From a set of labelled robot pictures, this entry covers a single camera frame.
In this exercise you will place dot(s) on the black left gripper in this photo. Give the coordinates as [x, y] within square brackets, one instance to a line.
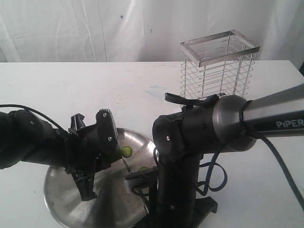
[84, 157]

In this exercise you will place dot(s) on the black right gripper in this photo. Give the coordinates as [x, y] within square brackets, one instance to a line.
[176, 203]

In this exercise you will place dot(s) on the black handled knife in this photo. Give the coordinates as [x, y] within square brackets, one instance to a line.
[138, 191]

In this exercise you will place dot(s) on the green jalapeno pepper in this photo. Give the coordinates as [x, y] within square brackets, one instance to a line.
[123, 152]

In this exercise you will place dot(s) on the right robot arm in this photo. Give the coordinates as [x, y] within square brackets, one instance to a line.
[188, 143]

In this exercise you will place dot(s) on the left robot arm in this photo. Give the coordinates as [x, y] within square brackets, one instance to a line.
[25, 137]

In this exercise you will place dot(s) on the round stainless steel plate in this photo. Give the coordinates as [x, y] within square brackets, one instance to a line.
[115, 206]

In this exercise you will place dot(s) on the small green vegetable scrap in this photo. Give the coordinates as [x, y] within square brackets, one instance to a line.
[143, 168]

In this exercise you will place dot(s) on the white backdrop curtain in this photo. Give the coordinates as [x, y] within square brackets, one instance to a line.
[143, 30]

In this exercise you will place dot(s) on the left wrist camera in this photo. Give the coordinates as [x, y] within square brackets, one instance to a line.
[106, 132]

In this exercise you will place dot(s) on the chrome wire utensil holder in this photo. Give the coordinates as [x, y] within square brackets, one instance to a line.
[217, 64]

